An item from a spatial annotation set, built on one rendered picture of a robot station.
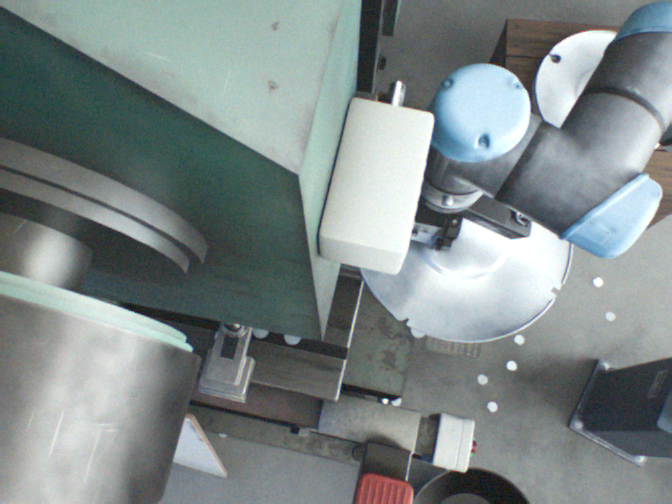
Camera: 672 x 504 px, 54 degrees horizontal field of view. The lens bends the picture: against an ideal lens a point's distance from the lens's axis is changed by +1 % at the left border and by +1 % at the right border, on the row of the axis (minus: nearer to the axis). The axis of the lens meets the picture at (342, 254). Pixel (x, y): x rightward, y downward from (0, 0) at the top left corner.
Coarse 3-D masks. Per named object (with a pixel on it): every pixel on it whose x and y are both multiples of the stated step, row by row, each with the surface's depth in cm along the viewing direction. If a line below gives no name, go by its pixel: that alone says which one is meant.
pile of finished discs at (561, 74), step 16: (592, 32) 139; (608, 32) 139; (560, 48) 139; (576, 48) 139; (592, 48) 139; (544, 64) 138; (560, 64) 138; (576, 64) 138; (592, 64) 138; (544, 80) 137; (560, 80) 137; (576, 80) 137; (544, 96) 136; (560, 96) 136; (576, 96) 135; (544, 112) 135; (560, 112) 135
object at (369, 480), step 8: (368, 472) 81; (360, 480) 81; (368, 480) 81; (376, 480) 81; (384, 480) 81; (392, 480) 81; (400, 480) 81; (360, 488) 80; (368, 488) 80; (376, 488) 80; (384, 488) 80; (392, 488) 80; (400, 488) 80; (408, 488) 80; (360, 496) 80; (368, 496) 80; (376, 496) 80; (384, 496) 80; (392, 496) 80; (400, 496) 80; (408, 496) 80
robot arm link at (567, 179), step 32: (608, 96) 53; (544, 128) 52; (576, 128) 53; (608, 128) 52; (640, 128) 52; (544, 160) 51; (576, 160) 51; (608, 160) 51; (640, 160) 52; (512, 192) 53; (544, 192) 51; (576, 192) 51; (608, 192) 50; (640, 192) 50; (544, 224) 54; (576, 224) 51; (608, 224) 51; (640, 224) 50; (608, 256) 53
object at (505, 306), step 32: (416, 256) 85; (448, 256) 85; (480, 256) 85; (512, 256) 86; (544, 256) 86; (384, 288) 84; (416, 288) 84; (448, 288) 84; (480, 288) 85; (512, 288) 85; (416, 320) 83; (448, 320) 83; (480, 320) 84; (512, 320) 84
